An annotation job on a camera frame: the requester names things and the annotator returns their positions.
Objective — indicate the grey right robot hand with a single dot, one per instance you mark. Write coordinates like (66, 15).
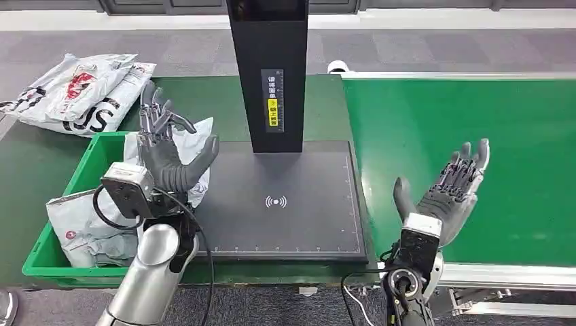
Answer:
(450, 207)

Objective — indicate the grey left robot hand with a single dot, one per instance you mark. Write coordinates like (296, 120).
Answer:
(164, 157)

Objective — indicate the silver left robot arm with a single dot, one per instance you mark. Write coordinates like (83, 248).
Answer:
(153, 270)

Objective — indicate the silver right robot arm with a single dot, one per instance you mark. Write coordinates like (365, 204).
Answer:
(405, 288)

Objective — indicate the white parcel bag black letters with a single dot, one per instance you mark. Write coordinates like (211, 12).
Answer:
(132, 85)

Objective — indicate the green plastic crate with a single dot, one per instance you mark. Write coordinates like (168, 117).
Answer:
(85, 171)

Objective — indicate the green conveyor belt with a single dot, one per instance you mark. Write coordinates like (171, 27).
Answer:
(450, 117)

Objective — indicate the white parcel bag red print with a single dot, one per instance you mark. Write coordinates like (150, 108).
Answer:
(76, 83)

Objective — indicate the black and yellow label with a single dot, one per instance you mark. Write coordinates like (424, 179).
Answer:
(272, 85)

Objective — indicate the black scanner column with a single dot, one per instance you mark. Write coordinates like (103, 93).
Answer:
(270, 45)

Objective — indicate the white paper scrap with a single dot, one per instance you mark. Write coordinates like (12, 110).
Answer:
(308, 291)

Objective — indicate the white roller end cap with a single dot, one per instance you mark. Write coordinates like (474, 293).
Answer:
(337, 66)

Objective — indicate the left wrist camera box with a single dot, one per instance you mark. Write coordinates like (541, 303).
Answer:
(128, 189)

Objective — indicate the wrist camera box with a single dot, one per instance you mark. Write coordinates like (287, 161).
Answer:
(418, 247)
(128, 189)

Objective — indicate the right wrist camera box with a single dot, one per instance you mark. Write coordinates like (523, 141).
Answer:
(418, 247)

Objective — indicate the black scanner base plate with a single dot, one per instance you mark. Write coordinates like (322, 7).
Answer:
(292, 180)

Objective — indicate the aluminium conveyor frame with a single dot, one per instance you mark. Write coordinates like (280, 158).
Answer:
(450, 75)

